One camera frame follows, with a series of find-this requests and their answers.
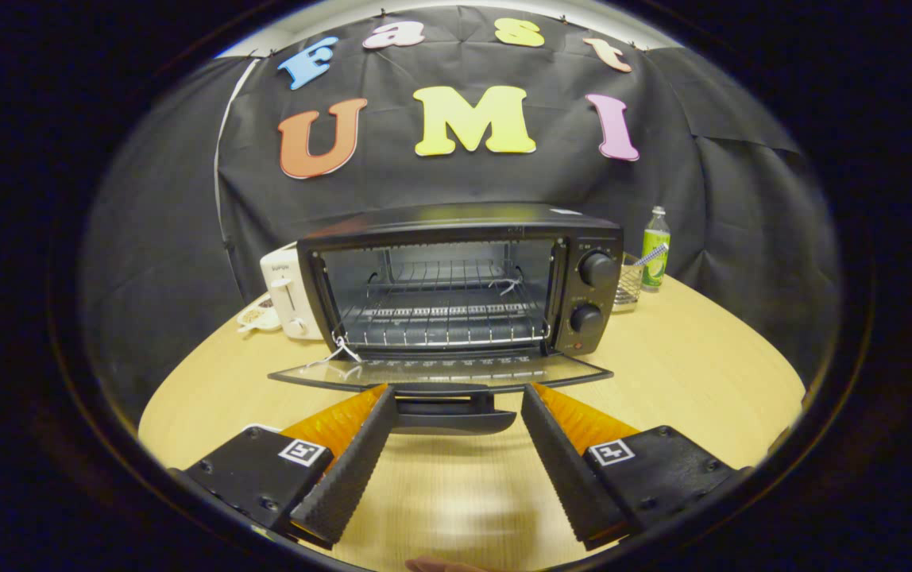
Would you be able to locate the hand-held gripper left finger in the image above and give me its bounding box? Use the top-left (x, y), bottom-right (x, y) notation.
top-left (178, 384), bottom-right (398, 549)

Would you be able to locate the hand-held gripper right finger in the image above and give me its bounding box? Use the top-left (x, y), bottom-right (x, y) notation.
top-left (521, 383), bottom-right (743, 551)

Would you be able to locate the black toaster oven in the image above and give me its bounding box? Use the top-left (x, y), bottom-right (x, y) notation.
top-left (268, 203), bottom-right (625, 436)

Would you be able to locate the white pop-up toaster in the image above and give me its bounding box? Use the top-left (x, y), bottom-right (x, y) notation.
top-left (260, 242), bottom-right (327, 341)

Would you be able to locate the small white snack dish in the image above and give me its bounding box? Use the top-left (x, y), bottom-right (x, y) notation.
top-left (236, 296), bottom-right (283, 334)

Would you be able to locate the clear glass cup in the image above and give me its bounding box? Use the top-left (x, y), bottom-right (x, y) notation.
top-left (613, 254), bottom-right (649, 310)

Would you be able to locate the green drink bottle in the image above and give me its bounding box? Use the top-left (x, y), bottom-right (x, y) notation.
top-left (641, 207), bottom-right (672, 291)

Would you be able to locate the metal wire oven rack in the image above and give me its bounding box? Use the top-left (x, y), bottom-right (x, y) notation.
top-left (335, 258), bottom-right (554, 350)

